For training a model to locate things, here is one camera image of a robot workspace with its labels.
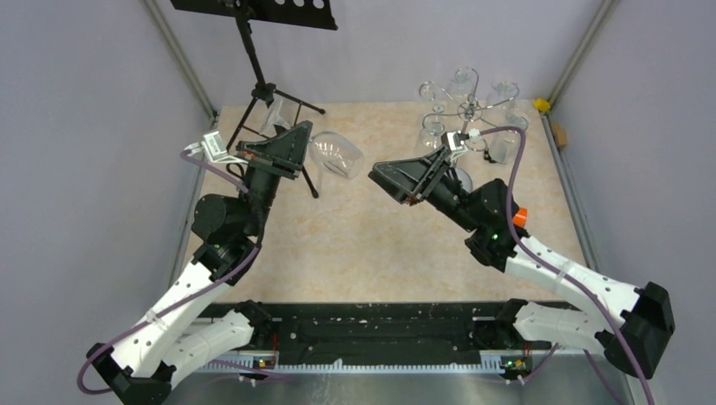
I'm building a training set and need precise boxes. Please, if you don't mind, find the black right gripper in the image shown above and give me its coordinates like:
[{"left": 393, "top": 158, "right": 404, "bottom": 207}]
[{"left": 368, "top": 146, "right": 480, "bottom": 233}]

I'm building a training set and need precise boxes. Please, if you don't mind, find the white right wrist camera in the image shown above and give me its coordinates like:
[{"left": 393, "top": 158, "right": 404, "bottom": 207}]
[{"left": 440, "top": 129, "right": 486, "bottom": 155}]

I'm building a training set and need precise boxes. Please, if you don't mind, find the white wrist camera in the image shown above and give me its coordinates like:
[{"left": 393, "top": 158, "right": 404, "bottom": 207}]
[
  {"left": 185, "top": 130, "right": 233, "bottom": 164},
  {"left": 440, "top": 129, "right": 486, "bottom": 155}
]

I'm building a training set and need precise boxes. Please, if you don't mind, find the blue orange toy truck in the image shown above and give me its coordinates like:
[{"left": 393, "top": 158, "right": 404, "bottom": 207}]
[{"left": 513, "top": 208, "right": 528, "bottom": 229}]

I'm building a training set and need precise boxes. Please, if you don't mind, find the left rear wine glass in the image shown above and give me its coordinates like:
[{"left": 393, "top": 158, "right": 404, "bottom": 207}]
[{"left": 447, "top": 67, "right": 478, "bottom": 103}]

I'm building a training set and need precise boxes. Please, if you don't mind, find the yellow corner clamp right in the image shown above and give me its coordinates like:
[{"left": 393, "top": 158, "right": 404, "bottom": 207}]
[{"left": 533, "top": 98, "right": 551, "bottom": 113}]

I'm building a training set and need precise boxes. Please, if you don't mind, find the black music stand tripod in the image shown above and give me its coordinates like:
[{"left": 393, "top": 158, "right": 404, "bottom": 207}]
[{"left": 170, "top": 0, "right": 340, "bottom": 199}]

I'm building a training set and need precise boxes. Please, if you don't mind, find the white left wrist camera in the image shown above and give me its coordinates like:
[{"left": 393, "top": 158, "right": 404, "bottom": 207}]
[{"left": 185, "top": 130, "right": 233, "bottom": 164}]

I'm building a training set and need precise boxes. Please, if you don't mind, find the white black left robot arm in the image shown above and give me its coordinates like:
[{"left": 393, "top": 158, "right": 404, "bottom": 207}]
[{"left": 84, "top": 121, "right": 312, "bottom": 404}]

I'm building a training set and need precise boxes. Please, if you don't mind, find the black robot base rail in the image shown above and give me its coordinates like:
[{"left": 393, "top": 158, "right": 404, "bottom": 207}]
[{"left": 223, "top": 302, "right": 553, "bottom": 374}]

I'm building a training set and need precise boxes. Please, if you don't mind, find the ribbed clear wine glass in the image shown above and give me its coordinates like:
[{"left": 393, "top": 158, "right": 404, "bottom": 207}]
[{"left": 486, "top": 108, "right": 529, "bottom": 165}]

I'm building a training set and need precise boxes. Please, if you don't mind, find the plain clear wine glass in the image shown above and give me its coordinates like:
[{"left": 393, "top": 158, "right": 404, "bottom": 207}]
[{"left": 417, "top": 114, "right": 446, "bottom": 150}]

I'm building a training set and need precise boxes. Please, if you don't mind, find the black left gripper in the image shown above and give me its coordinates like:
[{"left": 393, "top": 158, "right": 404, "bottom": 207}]
[{"left": 236, "top": 121, "right": 313, "bottom": 235}]

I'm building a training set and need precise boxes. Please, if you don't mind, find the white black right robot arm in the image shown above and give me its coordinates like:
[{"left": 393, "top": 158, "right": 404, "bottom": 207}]
[{"left": 368, "top": 148, "right": 675, "bottom": 380}]

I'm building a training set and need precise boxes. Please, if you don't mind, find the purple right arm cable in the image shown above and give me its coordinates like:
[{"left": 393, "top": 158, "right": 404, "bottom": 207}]
[{"left": 475, "top": 126, "right": 655, "bottom": 405}]

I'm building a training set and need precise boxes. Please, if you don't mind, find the chrome wine glass rack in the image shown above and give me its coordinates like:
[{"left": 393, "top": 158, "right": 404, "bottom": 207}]
[{"left": 418, "top": 68, "right": 517, "bottom": 132}]

